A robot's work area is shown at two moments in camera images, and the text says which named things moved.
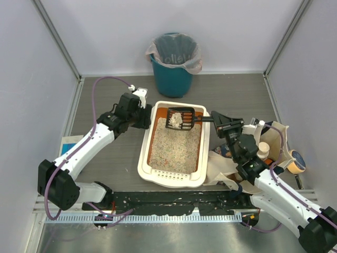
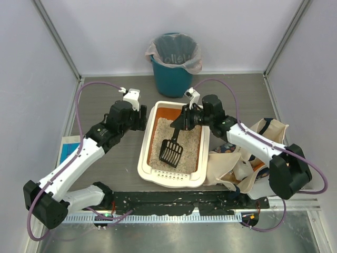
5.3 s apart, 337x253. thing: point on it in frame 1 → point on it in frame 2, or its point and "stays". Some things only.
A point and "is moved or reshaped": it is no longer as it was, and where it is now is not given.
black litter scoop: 183,118 is moved or reshaped
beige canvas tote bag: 221,167 stays
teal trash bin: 171,82 stays
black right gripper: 229,126 → 186,120
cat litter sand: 175,151 stays
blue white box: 68,142 stays
